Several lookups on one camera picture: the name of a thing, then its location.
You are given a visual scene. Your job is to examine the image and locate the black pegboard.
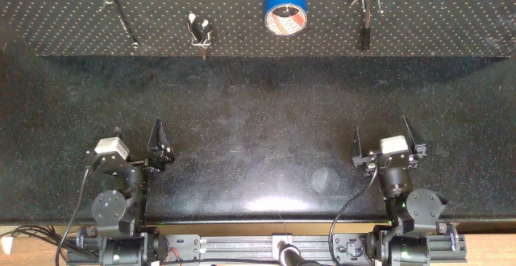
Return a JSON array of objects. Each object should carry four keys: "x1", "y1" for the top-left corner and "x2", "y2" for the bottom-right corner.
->
[{"x1": 0, "y1": 0, "x2": 516, "y2": 59}]

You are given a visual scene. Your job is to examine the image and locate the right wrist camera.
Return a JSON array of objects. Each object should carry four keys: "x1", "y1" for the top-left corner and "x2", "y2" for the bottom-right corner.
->
[{"x1": 379, "y1": 135, "x2": 410, "y2": 155}]

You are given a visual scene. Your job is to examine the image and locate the mounting rail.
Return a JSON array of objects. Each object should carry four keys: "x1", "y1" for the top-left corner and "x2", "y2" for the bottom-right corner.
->
[{"x1": 66, "y1": 222, "x2": 468, "y2": 266}]

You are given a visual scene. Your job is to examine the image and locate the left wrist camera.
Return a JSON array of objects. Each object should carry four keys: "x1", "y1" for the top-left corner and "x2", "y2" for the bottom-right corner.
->
[{"x1": 94, "y1": 136, "x2": 131, "y2": 160}]

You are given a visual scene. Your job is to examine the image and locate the black cable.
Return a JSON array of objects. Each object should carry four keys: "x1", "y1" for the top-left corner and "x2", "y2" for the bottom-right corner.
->
[
  {"x1": 328, "y1": 164, "x2": 380, "y2": 266},
  {"x1": 55, "y1": 168, "x2": 90, "y2": 266}
]

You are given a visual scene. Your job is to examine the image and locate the wrench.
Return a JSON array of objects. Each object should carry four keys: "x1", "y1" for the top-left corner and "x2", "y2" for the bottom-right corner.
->
[{"x1": 102, "y1": 0, "x2": 141, "y2": 50}]

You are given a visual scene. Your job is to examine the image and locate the bundle of black cables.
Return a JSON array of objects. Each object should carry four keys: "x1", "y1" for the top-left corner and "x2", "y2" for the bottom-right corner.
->
[{"x1": 0, "y1": 224, "x2": 100, "y2": 260}]

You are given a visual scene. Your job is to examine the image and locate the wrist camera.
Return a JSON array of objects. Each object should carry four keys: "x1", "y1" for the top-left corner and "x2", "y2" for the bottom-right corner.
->
[
  {"x1": 379, "y1": 135, "x2": 410, "y2": 155},
  {"x1": 94, "y1": 136, "x2": 131, "y2": 160}
]

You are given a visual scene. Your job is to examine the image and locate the hammer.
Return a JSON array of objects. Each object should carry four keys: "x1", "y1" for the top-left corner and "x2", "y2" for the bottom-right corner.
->
[{"x1": 349, "y1": 0, "x2": 388, "y2": 52}]

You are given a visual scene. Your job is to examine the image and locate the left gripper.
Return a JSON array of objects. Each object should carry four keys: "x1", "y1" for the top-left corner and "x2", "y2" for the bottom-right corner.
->
[{"x1": 86, "y1": 118, "x2": 177, "y2": 178}]

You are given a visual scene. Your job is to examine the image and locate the black and white pliers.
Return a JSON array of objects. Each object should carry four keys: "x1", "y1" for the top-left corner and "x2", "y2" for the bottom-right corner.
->
[{"x1": 186, "y1": 11, "x2": 214, "y2": 61}]

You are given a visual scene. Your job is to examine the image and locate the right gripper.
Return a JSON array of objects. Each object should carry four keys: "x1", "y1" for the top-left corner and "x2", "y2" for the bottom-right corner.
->
[{"x1": 351, "y1": 114, "x2": 427, "y2": 177}]

